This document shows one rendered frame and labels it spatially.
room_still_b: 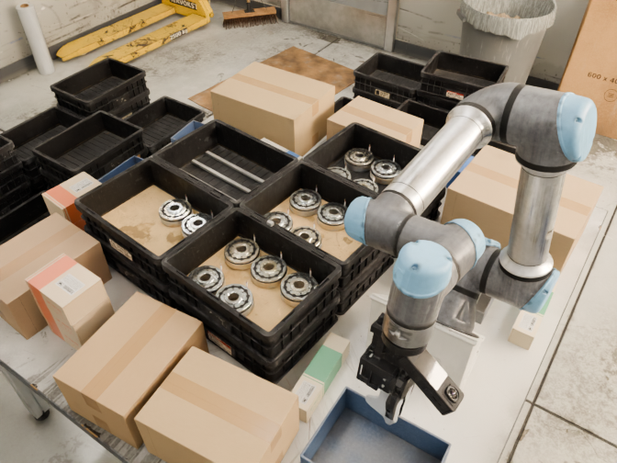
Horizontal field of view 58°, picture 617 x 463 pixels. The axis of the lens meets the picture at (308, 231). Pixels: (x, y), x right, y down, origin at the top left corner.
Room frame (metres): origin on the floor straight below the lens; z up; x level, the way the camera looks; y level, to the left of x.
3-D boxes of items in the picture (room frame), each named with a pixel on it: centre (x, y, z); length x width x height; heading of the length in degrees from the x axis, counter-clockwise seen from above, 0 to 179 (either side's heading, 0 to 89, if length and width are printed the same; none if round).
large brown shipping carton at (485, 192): (1.40, -0.69, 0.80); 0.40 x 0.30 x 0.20; 54
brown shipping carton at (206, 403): (0.66, 0.21, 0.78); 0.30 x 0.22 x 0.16; 63
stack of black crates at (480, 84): (2.77, -0.83, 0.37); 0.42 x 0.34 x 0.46; 56
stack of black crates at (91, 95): (2.68, 1.10, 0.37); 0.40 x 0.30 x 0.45; 146
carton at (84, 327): (0.99, 0.64, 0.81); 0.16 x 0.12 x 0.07; 56
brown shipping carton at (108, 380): (0.82, 0.44, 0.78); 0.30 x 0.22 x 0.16; 152
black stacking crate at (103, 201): (1.28, 0.46, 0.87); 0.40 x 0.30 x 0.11; 51
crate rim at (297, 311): (1.03, 0.15, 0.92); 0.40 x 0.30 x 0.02; 51
